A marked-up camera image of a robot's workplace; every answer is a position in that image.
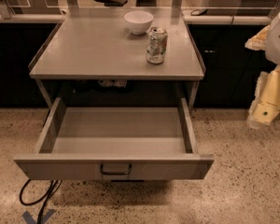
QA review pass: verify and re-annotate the white ceramic bowl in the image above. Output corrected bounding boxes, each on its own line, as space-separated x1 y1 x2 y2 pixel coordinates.
124 11 153 35

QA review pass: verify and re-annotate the black chair armrest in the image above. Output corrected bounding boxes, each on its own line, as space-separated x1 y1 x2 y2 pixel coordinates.
94 0 128 7

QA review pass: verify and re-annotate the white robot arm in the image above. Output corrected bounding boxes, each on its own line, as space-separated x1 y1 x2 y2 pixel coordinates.
245 12 280 129

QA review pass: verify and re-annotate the grey metal cabinet table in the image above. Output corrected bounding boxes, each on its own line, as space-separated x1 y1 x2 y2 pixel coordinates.
27 7 207 111

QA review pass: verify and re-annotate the silver soda can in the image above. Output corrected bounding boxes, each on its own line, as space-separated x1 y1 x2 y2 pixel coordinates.
147 27 168 64

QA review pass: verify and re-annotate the grey top drawer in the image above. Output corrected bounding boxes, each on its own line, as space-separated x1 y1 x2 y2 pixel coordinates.
14 98 214 181

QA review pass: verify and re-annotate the blue tape cross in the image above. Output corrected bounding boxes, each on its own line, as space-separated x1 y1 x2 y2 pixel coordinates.
21 208 57 224

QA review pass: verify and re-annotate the black floor cable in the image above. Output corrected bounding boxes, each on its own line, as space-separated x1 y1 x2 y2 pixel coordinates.
19 179 63 224

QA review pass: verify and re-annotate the crumpled paper under table top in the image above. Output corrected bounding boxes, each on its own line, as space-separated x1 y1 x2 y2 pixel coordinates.
98 79 128 88

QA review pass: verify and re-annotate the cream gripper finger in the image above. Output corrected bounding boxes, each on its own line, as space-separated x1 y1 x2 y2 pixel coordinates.
245 25 270 50
255 72 269 100

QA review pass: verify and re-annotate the black metal drawer handle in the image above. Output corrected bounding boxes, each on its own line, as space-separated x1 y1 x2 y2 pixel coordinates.
100 164 132 175

